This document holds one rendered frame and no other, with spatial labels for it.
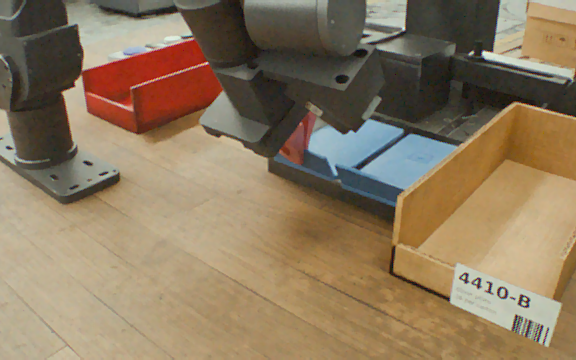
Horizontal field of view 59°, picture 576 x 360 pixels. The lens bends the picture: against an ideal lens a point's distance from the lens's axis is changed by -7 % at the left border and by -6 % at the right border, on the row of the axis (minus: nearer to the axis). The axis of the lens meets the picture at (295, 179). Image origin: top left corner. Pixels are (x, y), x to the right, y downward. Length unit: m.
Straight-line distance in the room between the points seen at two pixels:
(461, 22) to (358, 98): 0.57
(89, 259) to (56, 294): 0.05
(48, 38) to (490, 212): 0.44
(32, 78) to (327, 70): 0.29
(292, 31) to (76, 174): 0.32
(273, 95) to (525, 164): 0.32
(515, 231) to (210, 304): 0.26
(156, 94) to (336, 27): 0.38
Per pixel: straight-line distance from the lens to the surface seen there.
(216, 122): 0.43
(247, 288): 0.40
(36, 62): 0.54
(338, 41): 0.33
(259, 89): 0.38
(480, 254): 0.45
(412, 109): 0.68
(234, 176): 0.55
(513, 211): 0.52
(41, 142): 0.59
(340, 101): 0.35
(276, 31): 0.34
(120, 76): 0.77
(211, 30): 0.37
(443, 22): 0.93
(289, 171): 0.53
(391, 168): 0.52
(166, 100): 0.68
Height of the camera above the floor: 1.16
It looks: 29 degrees down
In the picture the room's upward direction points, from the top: straight up
